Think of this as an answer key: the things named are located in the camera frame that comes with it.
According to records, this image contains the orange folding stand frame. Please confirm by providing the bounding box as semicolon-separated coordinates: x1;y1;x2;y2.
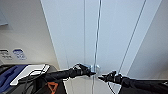
46;81;60;94

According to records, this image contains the white wardrobe door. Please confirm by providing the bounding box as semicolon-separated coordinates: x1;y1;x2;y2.
94;0;147;94
39;0;101;94

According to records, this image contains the white wall sign dark print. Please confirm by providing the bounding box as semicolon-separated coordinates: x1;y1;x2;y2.
0;49;13;61

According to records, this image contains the blue and white wall sign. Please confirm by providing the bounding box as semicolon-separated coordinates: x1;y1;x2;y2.
12;48;28;61

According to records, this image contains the blue plastic case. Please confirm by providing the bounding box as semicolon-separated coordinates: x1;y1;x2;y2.
0;64;27;85

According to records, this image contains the white wardrobe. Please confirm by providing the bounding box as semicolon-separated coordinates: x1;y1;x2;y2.
39;0;164;94

